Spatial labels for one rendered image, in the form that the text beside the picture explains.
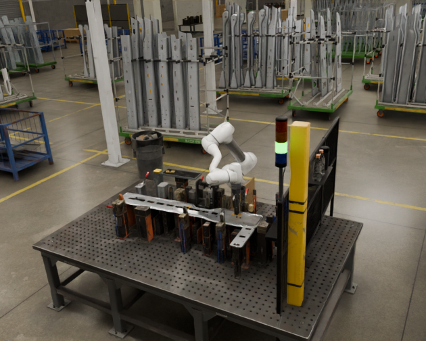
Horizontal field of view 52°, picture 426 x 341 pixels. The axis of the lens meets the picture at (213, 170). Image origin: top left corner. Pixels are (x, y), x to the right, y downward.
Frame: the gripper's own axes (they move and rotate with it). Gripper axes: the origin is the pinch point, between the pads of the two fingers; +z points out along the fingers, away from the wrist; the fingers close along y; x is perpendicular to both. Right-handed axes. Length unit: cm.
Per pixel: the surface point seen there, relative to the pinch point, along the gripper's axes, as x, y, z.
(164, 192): -76, -12, 1
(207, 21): -315, -610, -97
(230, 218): -4.0, 3.1, 6.6
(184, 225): -38.3, 21.4, 10.6
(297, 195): 64, 53, -49
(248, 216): 8.8, -4.0, 6.6
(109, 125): -337, -266, 36
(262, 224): 27.5, 14.3, 0.6
